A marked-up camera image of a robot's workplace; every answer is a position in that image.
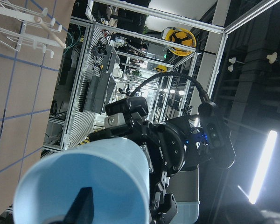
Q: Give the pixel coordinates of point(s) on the light blue ikea cup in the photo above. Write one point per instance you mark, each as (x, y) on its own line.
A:
(116, 170)

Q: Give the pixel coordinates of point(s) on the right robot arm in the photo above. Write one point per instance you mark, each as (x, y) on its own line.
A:
(184, 186)

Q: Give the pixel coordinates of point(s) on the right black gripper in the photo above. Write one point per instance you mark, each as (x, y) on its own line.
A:
(172, 147)

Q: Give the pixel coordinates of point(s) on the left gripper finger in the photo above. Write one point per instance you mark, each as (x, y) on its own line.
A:
(82, 209)

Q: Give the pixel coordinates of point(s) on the white wire cup rack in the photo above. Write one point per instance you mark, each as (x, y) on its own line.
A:
(29, 18)

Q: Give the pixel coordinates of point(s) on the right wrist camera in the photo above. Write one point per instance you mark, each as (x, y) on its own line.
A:
(217, 135)

